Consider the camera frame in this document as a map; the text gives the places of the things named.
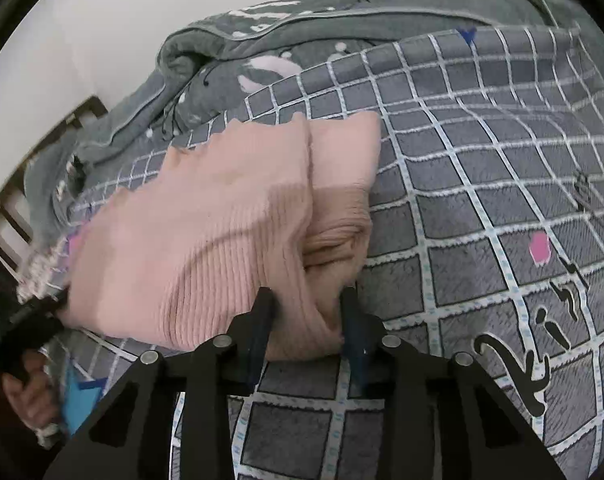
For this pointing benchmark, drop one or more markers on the grey fleece quilt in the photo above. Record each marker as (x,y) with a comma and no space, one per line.
(332,15)

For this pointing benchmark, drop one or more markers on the grey checked star blanket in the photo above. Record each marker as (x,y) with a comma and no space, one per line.
(482,185)

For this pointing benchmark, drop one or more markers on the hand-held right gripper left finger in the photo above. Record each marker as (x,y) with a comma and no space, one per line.
(254,340)

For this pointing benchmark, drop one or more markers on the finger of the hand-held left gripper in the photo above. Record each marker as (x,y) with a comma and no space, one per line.
(42,307)

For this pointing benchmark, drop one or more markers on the pink knit sweater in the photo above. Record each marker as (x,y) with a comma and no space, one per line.
(207,235)

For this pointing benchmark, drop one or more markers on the floral bed sheet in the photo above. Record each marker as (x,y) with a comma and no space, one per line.
(42,265)

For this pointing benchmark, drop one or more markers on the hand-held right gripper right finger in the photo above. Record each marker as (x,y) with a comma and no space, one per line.
(354,340)

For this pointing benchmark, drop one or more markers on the person's left hand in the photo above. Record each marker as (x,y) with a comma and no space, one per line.
(34,395)

